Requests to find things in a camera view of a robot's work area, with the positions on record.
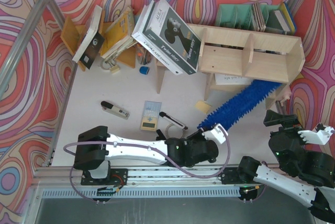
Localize blue yellow calculator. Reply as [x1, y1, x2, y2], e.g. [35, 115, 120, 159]
[140, 100, 162, 131]

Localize black plastic clip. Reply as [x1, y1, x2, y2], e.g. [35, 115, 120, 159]
[156, 129, 166, 141]

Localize yellow wooden book rack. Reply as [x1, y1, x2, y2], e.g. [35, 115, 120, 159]
[61, 10, 136, 71]

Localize small blue box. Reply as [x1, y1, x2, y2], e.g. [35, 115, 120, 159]
[139, 66, 150, 75]

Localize teal desk organiser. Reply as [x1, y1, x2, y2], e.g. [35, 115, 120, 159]
[215, 3, 290, 35]

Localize brass padlock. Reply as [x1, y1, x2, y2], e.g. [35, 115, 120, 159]
[100, 60, 120, 73]

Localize white papers on shelf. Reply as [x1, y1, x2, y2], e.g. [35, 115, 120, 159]
[215, 74, 253, 85]

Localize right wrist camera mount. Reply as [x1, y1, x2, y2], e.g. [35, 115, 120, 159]
[298, 123, 334, 145]

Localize roll of beige tape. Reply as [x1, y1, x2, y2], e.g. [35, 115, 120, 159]
[165, 124, 186, 139]

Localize white Chokladfabriken book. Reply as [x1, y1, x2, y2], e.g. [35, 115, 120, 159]
[131, 0, 184, 75]

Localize brown notebooks in organiser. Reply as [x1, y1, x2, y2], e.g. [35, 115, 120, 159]
[251, 2, 266, 32]

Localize blue microfibre duster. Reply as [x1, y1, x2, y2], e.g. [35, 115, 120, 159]
[197, 80, 281, 130]

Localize light wooden bookshelf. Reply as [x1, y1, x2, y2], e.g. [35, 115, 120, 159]
[155, 23, 306, 110]

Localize white book black cover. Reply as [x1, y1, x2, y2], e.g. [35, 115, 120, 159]
[72, 5, 105, 69]

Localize blue grey book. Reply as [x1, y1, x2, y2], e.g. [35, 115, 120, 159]
[273, 3, 297, 35]

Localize yellow worn books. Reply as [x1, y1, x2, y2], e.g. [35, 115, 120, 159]
[100, 6, 135, 60]

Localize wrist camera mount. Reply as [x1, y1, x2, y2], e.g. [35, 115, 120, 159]
[202, 124, 228, 145]
[298, 123, 334, 145]

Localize pencils bundle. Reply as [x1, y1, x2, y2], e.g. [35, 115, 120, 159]
[135, 43, 152, 65]

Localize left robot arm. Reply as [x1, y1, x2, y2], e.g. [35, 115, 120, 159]
[74, 126, 219, 172]

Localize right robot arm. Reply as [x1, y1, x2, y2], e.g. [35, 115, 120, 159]
[237, 110, 334, 223]

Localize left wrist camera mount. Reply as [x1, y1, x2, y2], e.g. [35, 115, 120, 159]
[202, 124, 228, 145]

